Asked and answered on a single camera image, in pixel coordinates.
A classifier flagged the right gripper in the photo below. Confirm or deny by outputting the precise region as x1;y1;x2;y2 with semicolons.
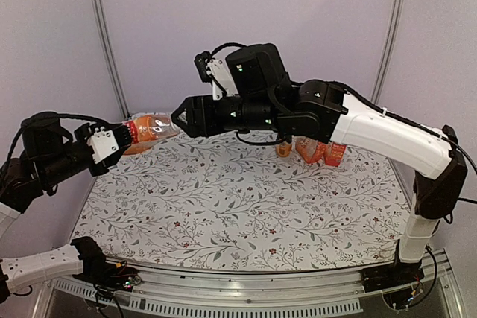
171;93;280;137

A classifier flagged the orange tea bottle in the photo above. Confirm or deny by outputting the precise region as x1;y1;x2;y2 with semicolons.
324;142;347;167
123;113;180;156
295;137;326;164

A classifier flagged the milk tea bottle dark label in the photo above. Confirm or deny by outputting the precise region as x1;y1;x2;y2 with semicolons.
275;141;293;158

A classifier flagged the orange tea bottle front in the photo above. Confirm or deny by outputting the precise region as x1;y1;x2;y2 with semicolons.
324;142;347;167

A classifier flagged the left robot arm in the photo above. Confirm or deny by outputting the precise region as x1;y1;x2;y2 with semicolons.
1;112;140;301

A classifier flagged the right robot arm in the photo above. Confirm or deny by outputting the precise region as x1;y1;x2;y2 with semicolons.
171;42;472;285

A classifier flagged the floral tablecloth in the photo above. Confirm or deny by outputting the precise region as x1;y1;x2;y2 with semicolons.
72;132;409;271

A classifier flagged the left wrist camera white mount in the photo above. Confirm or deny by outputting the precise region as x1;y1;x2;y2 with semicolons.
86;127;119;164

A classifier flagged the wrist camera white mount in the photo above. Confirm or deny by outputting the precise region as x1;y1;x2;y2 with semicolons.
86;127;119;164
194;51;238;101

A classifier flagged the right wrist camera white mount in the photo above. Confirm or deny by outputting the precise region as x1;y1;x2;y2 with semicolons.
194;51;238;101

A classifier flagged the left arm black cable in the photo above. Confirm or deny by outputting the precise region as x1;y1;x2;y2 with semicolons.
5;111;109;162

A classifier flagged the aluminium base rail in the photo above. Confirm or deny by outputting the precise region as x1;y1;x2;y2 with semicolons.
32;249;468;317

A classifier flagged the left aluminium corner post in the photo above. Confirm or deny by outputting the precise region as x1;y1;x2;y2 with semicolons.
91;0;130;118

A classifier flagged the aluminium corner post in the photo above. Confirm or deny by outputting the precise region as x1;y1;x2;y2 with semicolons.
370;0;405;104
91;0;130;118

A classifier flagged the right aluminium corner post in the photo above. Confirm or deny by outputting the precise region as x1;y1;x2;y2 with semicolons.
370;0;405;104

